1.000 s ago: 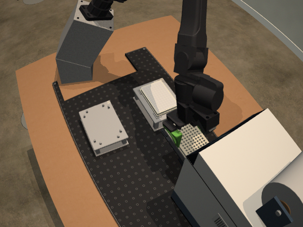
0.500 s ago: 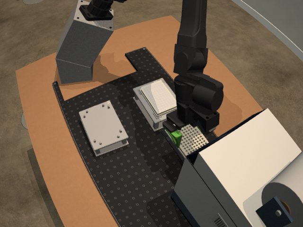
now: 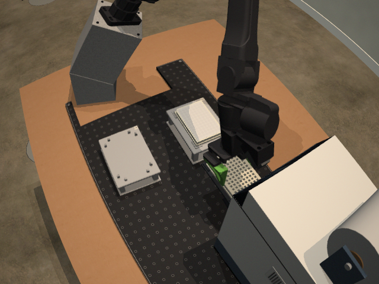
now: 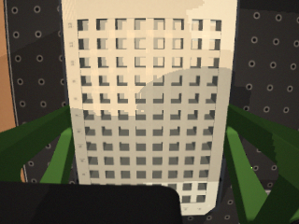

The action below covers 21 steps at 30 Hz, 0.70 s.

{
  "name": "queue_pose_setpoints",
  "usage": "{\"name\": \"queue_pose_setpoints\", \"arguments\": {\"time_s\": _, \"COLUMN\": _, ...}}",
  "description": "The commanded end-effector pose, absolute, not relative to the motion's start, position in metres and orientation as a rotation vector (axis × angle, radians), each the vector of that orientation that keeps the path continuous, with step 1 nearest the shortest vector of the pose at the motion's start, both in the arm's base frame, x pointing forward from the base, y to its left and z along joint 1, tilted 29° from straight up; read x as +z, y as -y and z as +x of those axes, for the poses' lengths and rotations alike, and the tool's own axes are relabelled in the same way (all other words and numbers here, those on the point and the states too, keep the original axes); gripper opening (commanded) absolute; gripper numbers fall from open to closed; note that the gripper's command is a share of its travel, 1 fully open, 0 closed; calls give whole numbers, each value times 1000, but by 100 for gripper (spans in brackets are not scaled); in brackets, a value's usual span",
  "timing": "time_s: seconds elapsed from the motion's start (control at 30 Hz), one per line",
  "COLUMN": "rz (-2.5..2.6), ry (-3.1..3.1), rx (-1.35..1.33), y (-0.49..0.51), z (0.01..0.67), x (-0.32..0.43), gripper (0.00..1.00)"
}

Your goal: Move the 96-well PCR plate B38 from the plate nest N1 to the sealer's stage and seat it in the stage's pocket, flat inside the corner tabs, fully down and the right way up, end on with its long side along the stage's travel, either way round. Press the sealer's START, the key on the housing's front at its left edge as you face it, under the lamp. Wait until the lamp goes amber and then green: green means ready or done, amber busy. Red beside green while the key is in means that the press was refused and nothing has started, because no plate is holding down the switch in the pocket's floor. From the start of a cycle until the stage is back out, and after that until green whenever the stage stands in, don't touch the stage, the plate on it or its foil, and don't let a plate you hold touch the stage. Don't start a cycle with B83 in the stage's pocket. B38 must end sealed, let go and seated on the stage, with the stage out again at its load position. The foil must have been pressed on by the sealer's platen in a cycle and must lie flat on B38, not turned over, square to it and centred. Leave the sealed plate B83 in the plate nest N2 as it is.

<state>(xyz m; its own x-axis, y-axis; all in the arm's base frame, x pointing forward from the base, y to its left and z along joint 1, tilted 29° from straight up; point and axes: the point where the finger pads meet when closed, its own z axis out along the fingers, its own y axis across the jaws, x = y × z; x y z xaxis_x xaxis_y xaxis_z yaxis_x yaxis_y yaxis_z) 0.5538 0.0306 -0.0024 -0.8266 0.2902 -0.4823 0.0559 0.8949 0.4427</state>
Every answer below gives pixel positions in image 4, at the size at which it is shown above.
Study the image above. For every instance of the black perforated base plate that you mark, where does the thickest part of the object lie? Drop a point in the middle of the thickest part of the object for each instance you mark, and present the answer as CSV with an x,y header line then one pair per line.
x,y
266,79

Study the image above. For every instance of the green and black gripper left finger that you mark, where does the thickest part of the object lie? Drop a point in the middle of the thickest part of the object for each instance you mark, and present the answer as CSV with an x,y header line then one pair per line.
x,y
20,144

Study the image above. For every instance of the cream perforated plate with square holes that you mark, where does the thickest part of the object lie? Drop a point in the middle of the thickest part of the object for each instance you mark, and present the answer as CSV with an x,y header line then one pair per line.
x,y
137,65

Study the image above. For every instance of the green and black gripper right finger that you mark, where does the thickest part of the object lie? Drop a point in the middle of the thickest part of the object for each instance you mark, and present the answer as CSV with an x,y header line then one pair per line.
x,y
281,145

